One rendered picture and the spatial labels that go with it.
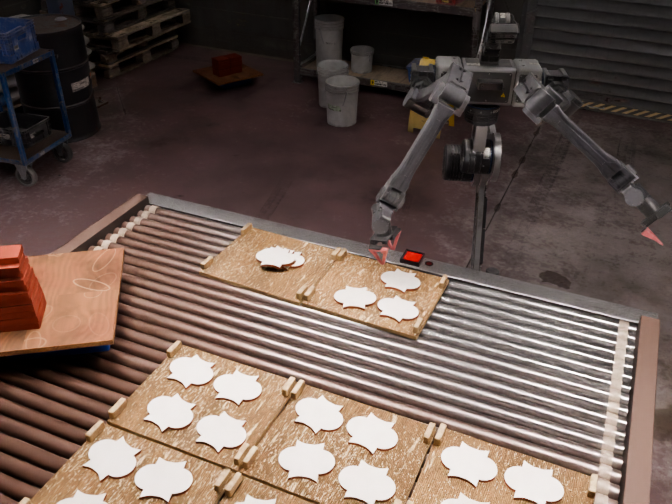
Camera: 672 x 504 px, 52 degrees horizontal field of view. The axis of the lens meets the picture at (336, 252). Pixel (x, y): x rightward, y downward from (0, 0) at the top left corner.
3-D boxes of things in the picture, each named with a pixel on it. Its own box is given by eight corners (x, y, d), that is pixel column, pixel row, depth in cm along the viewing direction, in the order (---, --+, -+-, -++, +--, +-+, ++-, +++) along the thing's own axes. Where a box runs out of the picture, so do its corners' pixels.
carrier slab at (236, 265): (250, 229, 275) (250, 226, 274) (343, 255, 260) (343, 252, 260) (198, 274, 249) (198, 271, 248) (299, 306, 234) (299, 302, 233)
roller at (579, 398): (88, 259, 264) (85, 248, 261) (625, 413, 201) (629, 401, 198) (79, 266, 260) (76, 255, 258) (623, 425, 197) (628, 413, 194)
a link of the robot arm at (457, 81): (483, 69, 216) (456, 54, 214) (466, 108, 214) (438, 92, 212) (431, 101, 259) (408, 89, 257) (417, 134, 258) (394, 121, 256)
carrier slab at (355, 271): (344, 255, 261) (344, 251, 260) (448, 282, 246) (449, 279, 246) (301, 306, 234) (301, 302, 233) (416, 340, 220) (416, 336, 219)
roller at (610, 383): (105, 246, 272) (103, 236, 269) (627, 391, 208) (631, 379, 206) (96, 252, 268) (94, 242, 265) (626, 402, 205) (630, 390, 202)
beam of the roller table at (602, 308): (151, 203, 305) (149, 191, 302) (654, 326, 237) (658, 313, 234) (139, 212, 299) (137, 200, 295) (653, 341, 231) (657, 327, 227)
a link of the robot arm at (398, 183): (468, 94, 219) (439, 78, 217) (471, 99, 214) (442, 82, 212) (400, 206, 235) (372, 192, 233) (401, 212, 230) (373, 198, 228)
